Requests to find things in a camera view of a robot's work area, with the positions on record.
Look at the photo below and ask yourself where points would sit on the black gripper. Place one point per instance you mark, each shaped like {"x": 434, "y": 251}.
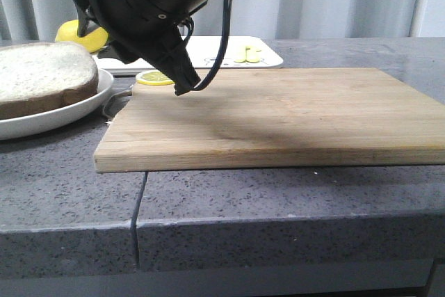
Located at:
{"x": 148, "y": 29}

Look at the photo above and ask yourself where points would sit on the bread slice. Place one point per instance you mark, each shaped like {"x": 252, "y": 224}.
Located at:
{"x": 43, "y": 76}

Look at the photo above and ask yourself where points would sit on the white round plate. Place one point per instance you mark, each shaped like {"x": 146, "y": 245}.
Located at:
{"x": 42, "y": 122}

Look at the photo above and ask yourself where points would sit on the white bear tray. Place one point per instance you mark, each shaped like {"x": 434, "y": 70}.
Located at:
{"x": 202, "y": 51}

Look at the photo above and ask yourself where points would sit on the lemon slice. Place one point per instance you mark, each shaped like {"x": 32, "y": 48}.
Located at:
{"x": 153, "y": 78}

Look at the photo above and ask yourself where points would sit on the front yellow lemon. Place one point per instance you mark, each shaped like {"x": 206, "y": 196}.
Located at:
{"x": 93, "y": 41}

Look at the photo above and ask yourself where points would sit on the yellow plastic knife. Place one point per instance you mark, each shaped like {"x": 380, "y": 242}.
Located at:
{"x": 252, "y": 54}

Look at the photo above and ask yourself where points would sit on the wooden cutting board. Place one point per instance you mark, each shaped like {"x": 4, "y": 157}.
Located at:
{"x": 276, "y": 118}

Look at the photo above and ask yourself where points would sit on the grey curtain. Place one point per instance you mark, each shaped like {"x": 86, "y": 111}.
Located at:
{"x": 267, "y": 19}

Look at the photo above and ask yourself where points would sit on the metal board handle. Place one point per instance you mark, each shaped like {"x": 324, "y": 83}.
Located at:
{"x": 106, "y": 109}

